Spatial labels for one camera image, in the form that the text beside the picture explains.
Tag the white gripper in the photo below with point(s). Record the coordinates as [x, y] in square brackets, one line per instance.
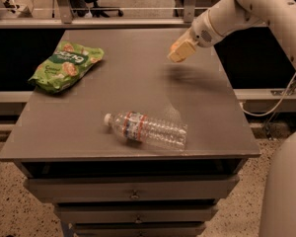
[202, 33]

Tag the orange fruit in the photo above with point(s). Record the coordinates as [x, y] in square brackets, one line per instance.
[174, 45]

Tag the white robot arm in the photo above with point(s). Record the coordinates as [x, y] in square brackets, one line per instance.
[228, 16]

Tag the green rice chip bag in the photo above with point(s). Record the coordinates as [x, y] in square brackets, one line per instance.
[66, 66]

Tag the clear plastic water bottle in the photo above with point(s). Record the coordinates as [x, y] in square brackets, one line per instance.
[153, 131]

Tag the top grey drawer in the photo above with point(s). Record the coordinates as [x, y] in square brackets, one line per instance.
[131, 188]

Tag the grey drawer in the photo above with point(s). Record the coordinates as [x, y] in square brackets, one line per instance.
[166, 229]
[131, 188]
[136, 213]

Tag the middle grey drawer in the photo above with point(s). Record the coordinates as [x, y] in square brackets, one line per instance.
[136, 213]

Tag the bottom grey drawer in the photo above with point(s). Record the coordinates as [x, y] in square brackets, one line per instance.
[166, 229]

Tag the metal window frame rail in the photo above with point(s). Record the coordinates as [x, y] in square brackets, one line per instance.
[58, 14]

